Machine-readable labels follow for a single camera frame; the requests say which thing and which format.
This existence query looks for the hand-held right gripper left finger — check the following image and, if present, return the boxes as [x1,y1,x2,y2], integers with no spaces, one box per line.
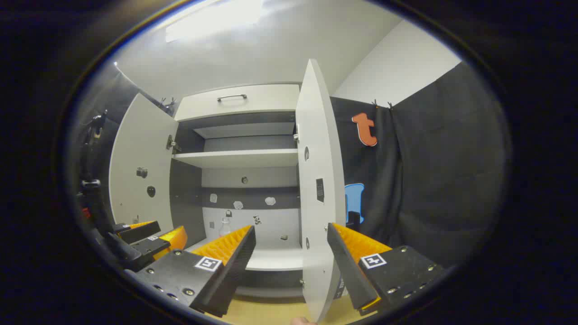
[123,224,257,319]

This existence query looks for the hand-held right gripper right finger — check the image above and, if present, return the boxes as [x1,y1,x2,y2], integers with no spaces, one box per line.
[326,222,447,316]

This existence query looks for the white cabinet door phone sticker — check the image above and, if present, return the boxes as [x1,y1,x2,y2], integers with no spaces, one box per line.
[108,93,179,235]

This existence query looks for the white cabinet door cat sticker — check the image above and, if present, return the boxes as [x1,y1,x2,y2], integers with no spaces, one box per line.
[295,59,347,322]

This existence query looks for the white and grey cabinet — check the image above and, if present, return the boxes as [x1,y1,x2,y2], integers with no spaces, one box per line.
[169,83,304,298]

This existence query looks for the white cabinet drawer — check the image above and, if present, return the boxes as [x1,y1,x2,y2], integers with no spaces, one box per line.
[174,84,301,122]

